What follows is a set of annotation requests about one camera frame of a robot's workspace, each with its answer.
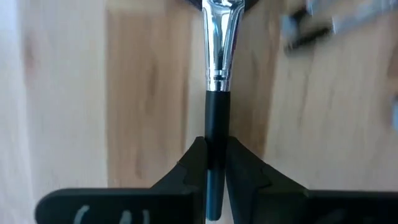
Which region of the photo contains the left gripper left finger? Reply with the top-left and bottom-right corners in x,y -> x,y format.
34,136 -> 208,224

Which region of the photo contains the large fluffy powder brush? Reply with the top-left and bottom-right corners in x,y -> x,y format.
186,0 -> 259,222

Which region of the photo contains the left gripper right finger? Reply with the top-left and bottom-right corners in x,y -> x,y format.
224,136 -> 398,224

